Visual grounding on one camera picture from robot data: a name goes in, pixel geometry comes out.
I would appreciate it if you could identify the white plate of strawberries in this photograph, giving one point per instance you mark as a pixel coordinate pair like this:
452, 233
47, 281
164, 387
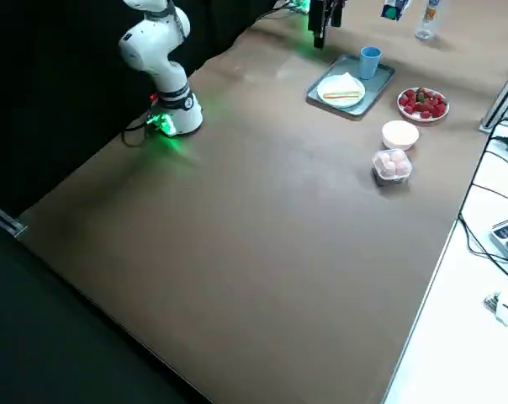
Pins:
422, 105

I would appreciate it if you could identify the light blue round plate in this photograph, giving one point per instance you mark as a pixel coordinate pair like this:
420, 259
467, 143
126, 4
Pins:
334, 102

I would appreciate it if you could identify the clear plastic egg container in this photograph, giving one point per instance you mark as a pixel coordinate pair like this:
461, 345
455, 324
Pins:
392, 166

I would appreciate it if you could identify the clear bottle with blue lid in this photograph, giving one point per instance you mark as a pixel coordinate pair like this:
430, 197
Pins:
426, 21

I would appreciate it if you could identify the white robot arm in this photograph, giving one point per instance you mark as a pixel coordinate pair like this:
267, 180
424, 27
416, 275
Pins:
157, 50

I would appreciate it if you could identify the triangular toy sandwich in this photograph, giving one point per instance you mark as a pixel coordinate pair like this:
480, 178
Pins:
342, 88

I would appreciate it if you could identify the aluminium frame post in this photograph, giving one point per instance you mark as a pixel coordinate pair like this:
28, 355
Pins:
500, 101

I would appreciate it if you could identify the white power adapter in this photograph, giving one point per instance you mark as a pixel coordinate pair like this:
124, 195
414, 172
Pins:
504, 309

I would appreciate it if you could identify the teal rectangular tray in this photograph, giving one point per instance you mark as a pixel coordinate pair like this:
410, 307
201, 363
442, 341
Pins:
380, 80

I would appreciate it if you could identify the aluminium frame rail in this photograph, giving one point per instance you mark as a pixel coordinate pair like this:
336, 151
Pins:
6, 221

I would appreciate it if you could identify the blue cup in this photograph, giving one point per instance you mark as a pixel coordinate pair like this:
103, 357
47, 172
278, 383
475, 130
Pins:
369, 63

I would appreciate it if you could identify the pink bowl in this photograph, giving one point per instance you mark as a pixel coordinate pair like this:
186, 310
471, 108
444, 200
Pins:
399, 134

